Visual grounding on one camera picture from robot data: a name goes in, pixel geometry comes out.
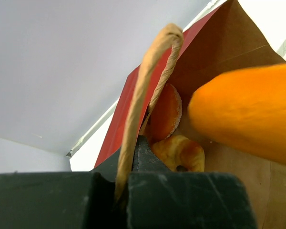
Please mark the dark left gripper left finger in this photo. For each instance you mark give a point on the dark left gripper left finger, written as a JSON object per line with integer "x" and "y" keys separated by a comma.
{"x": 61, "y": 200}

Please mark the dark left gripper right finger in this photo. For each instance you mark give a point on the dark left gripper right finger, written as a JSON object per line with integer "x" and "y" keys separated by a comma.
{"x": 162, "y": 199}

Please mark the long orange fake bread loaf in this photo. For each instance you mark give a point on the long orange fake bread loaf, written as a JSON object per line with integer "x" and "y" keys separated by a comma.
{"x": 244, "y": 109}

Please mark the red brown paper bag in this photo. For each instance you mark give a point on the red brown paper bag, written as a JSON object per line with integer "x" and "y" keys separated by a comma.
{"x": 227, "y": 39}

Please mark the sugared orange fake donut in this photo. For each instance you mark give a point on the sugared orange fake donut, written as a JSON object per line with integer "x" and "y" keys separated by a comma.
{"x": 167, "y": 113}

